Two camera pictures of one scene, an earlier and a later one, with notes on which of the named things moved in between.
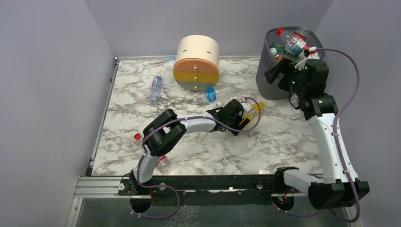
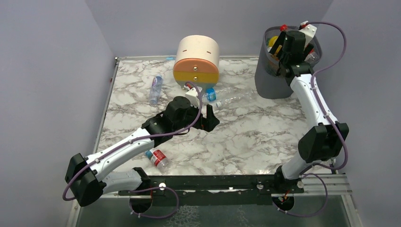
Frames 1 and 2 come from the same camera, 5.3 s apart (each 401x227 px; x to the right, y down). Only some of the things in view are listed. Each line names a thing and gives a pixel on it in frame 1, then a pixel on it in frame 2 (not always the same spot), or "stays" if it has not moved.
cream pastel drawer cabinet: (196, 63) stays
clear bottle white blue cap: (252, 94) stays
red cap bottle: (163, 164) stays
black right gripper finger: (276, 74) to (277, 47)
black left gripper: (239, 116) to (204, 118)
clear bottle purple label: (156, 88) stays
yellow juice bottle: (257, 107) to (272, 40)
